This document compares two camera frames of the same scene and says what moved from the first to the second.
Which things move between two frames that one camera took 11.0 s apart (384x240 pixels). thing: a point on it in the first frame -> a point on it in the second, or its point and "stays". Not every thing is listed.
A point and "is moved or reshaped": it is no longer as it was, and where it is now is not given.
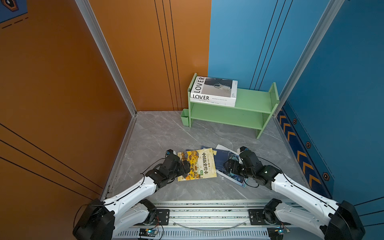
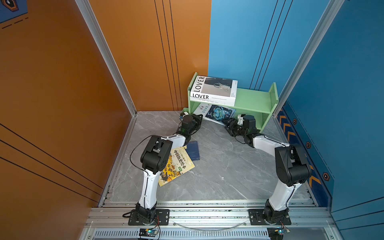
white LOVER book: (214, 89) stays
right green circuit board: (277, 233) stays
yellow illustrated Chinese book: (202, 164) is moved or reshaped
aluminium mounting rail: (213, 214) stays
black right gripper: (235, 164) -> (235, 122)
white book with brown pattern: (223, 103) -> (204, 106)
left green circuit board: (150, 232) stays
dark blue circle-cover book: (221, 157) -> (219, 112)
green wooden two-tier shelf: (253, 108) stays
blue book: (202, 147) -> (192, 150)
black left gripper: (182, 170) -> (194, 118)
